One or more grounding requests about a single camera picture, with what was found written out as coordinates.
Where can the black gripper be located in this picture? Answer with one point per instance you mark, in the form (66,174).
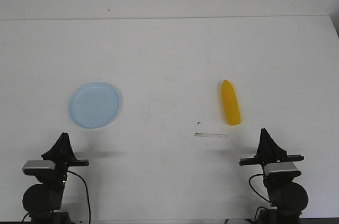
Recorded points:
(56,153)
(267,146)

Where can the yellow toy corn cob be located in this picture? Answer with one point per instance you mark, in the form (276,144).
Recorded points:
(230,104)

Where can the light blue round plate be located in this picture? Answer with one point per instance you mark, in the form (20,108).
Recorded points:
(94,105)

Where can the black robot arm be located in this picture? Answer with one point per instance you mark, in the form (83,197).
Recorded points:
(287,199)
(42,201)

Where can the clear tape strip horizontal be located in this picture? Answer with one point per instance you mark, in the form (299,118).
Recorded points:
(210,135)

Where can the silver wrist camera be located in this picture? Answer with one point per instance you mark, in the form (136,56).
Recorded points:
(287,168)
(34,167)

